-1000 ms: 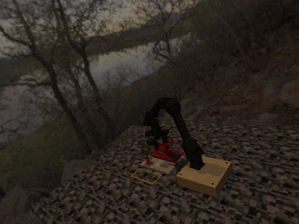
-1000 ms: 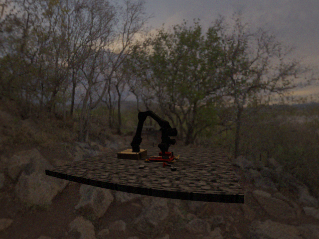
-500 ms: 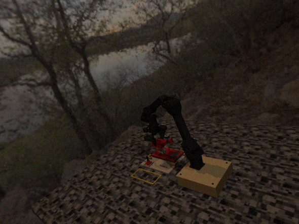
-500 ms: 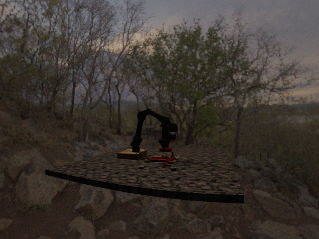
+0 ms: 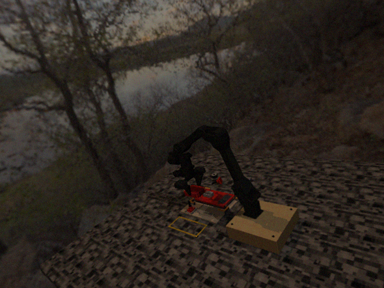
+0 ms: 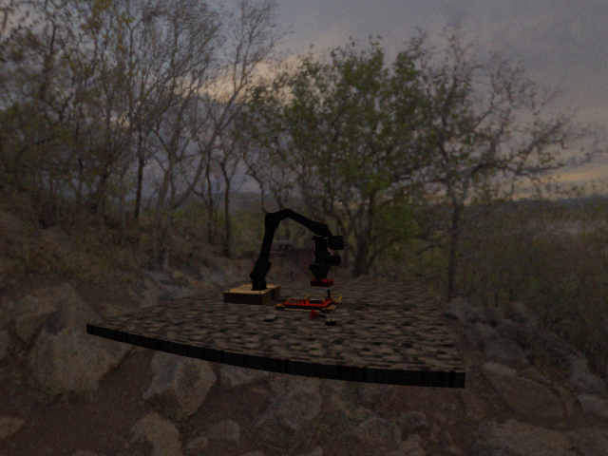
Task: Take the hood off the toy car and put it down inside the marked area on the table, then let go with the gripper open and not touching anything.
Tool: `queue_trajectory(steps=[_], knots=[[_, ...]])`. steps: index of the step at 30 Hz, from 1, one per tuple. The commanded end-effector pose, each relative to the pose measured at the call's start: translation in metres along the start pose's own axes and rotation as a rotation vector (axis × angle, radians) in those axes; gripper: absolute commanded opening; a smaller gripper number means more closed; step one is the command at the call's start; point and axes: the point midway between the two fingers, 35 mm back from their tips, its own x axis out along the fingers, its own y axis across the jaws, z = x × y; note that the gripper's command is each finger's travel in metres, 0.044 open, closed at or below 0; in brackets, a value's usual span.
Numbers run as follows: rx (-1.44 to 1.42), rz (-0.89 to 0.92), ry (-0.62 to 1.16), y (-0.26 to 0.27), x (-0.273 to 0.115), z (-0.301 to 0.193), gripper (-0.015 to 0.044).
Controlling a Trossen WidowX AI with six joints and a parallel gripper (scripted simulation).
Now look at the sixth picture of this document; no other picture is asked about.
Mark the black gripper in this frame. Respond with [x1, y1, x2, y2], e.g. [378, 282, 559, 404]
[310, 250, 333, 284]

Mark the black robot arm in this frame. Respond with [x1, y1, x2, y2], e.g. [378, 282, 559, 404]
[250, 208, 344, 291]

